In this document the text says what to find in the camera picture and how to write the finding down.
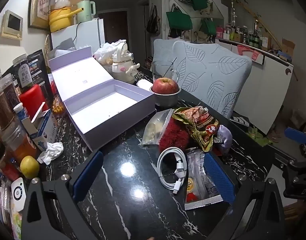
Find red container lid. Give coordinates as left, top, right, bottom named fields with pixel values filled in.
left=19, top=84, right=50, bottom=119

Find clear zip bag white contents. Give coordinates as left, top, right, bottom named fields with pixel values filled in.
left=139, top=109, right=175, bottom=147

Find pink cloth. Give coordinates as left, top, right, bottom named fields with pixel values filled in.
left=236, top=44, right=259, bottom=61

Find grey plastic bag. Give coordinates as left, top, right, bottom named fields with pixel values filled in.
left=52, top=39, right=77, bottom=53

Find lavender gift box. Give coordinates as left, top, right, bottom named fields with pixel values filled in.
left=48, top=46, right=156, bottom=149

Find yellow lemon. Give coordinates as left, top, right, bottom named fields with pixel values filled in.
left=20, top=156, right=40, bottom=179

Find yellow snack packet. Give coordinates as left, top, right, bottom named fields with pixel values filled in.
left=52, top=95, right=66, bottom=114

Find white plastic bag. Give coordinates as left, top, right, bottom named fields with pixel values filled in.
left=94, top=39, right=127, bottom=67

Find crumpled white tissue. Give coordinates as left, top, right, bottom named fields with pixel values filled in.
left=37, top=142, right=64, bottom=165

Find long bamboo pole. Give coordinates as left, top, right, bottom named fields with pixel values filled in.
left=223, top=0, right=298, bottom=80

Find pale green electric kettle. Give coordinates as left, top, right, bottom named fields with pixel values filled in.
left=76, top=0, right=96, bottom=23

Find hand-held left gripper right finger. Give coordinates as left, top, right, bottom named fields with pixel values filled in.
left=204, top=152, right=286, bottom=240

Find blue white medicine box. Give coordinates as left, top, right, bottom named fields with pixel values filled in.
left=21, top=102, right=59, bottom=152

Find clear plastic bag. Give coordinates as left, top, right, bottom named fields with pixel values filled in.
left=54, top=0, right=71, bottom=9

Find yellow pot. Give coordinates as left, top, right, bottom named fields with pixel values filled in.
left=49, top=7, right=83, bottom=33

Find brown cardboard carton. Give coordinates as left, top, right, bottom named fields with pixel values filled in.
left=278, top=38, right=296, bottom=60

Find purple sachet with tassel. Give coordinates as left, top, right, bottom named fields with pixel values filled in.
left=213, top=126, right=233, bottom=155

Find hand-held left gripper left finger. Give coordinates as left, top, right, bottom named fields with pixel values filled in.
left=21, top=151, right=105, bottom=240

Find white charging cable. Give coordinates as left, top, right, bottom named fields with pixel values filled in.
left=157, top=147, right=188, bottom=195

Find wall intercom panel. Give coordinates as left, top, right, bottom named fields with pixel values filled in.
left=0, top=10, right=24, bottom=40

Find black power cable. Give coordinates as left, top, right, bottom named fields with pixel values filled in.
left=73, top=21, right=83, bottom=43

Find black printed pouch bag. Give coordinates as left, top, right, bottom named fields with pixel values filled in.
left=26, top=49, right=55, bottom=110

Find white device with round button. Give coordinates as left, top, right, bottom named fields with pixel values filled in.
left=11, top=177, right=26, bottom=213

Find white paper roll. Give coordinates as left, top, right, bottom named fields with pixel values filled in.
left=136, top=79, right=153, bottom=90

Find jar with dark label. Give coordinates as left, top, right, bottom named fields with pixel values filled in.
left=12, top=53, right=35, bottom=93

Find red apple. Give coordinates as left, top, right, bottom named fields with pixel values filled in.
left=152, top=77, right=180, bottom=95

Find cream bottle with plush charm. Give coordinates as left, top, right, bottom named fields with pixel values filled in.
left=112, top=42, right=141, bottom=84

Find white fridge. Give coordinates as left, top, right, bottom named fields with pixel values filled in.
left=51, top=18, right=105, bottom=52

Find gold framed picture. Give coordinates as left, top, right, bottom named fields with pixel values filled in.
left=28, top=0, right=52, bottom=30

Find clear packet with red label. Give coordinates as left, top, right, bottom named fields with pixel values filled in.
left=184, top=148, right=225, bottom=210

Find gold leaf ornament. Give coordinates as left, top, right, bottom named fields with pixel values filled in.
left=43, top=34, right=52, bottom=60

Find small metal bowl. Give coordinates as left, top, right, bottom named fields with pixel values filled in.
left=149, top=86, right=181, bottom=108

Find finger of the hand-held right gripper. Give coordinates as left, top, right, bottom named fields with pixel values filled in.
left=275, top=147, right=298, bottom=167
left=285, top=127, right=306, bottom=146

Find row of bottles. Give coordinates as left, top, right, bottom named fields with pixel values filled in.
left=216, top=1, right=272, bottom=52

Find blue white tube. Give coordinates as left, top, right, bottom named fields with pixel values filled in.
left=13, top=103, right=29, bottom=120

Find red fuzzy pouch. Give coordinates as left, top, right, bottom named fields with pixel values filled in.
left=159, top=119, right=191, bottom=155

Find glass mug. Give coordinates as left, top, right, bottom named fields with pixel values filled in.
left=151, top=61, right=180, bottom=85

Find white counter cabinet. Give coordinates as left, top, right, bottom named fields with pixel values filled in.
left=215, top=37, right=294, bottom=134

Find grey leaf-pattern chair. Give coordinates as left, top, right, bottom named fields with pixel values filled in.
left=152, top=39, right=183, bottom=70
left=172, top=41, right=252, bottom=119

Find clear jar orange contents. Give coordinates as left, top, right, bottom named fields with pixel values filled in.
left=3, top=124, right=39, bottom=163

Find green brown snack packet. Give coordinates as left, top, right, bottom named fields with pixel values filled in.
left=173, top=106, right=220, bottom=152

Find black hanging bag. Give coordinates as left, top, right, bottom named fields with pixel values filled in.
left=146, top=5, right=160, bottom=34

